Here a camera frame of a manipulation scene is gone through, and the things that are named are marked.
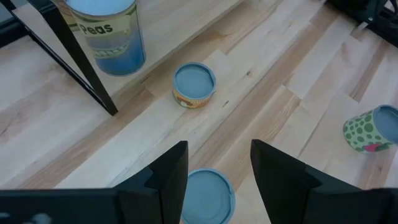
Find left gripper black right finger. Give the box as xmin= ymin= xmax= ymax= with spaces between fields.
xmin=250 ymin=139 xmax=398 ymax=224

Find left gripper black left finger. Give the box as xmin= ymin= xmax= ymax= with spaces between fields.
xmin=0 ymin=140 xmax=190 ymax=224

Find can golden label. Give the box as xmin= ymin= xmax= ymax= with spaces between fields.
xmin=180 ymin=167 xmax=236 ymax=224

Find green polka dot can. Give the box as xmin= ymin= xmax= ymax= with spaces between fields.
xmin=343 ymin=104 xmax=398 ymax=154

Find short can orange label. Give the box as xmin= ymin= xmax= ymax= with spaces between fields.
xmin=172 ymin=61 xmax=218 ymax=110

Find peas can blue yellow label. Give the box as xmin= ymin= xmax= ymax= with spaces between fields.
xmin=63 ymin=0 xmax=147 ymax=77

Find tall can yellow label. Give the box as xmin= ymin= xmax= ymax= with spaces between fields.
xmin=57 ymin=0 xmax=80 ymax=33

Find wooden shelf black legs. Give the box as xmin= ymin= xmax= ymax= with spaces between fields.
xmin=6 ymin=0 xmax=246 ymax=116

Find black aluminium table frame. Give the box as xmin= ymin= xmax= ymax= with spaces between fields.
xmin=0 ymin=17 xmax=32 ymax=49

